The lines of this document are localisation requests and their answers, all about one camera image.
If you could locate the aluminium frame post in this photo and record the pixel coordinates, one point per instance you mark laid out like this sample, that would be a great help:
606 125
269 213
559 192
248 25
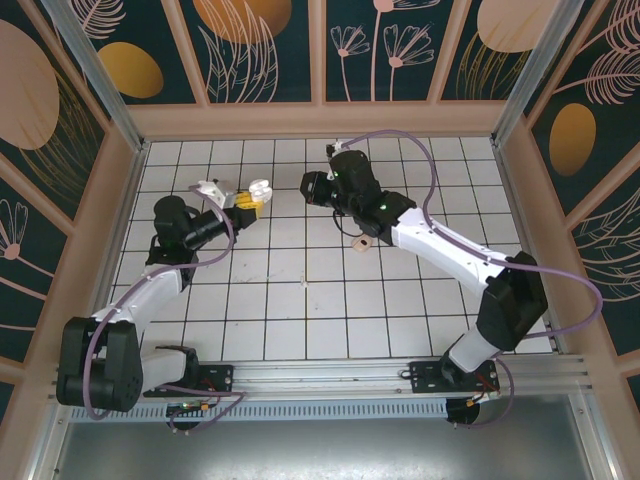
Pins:
107 85
527 75

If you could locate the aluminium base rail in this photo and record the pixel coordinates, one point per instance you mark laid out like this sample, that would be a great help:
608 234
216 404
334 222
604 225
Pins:
320 372

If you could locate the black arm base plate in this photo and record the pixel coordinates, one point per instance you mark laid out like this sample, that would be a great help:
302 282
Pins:
220 377
425 377

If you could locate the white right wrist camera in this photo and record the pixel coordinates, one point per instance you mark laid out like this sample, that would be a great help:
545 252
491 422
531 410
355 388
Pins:
336 148

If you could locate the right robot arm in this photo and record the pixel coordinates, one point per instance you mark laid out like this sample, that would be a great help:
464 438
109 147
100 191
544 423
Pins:
440 245

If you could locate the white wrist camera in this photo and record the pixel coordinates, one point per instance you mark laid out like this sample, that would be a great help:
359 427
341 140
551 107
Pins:
336 148
220 192

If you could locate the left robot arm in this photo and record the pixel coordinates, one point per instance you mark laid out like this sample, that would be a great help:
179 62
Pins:
145 300

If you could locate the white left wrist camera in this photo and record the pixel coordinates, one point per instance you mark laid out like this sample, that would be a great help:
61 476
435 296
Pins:
220 192

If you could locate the small green circuit board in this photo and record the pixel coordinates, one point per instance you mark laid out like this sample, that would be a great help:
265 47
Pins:
187 407

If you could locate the grey metal sheet panel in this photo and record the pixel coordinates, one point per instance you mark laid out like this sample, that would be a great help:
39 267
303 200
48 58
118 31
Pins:
320 450

